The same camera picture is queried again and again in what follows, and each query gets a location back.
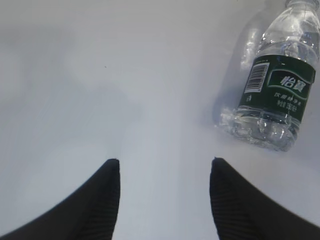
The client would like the clear water bottle green label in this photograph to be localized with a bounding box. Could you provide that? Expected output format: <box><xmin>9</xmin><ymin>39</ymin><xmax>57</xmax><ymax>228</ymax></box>
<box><xmin>220</xmin><ymin>0</ymin><xmax>320</xmax><ymax>152</ymax></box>

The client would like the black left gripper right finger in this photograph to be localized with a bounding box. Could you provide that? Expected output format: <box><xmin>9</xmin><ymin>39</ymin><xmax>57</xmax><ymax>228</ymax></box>
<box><xmin>209</xmin><ymin>157</ymin><xmax>320</xmax><ymax>240</ymax></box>

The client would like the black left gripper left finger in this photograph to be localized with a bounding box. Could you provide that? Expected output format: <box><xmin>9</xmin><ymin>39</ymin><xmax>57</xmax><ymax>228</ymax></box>
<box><xmin>1</xmin><ymin>159</ymin><xmax>120</xmax><ymax>240</ymax></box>

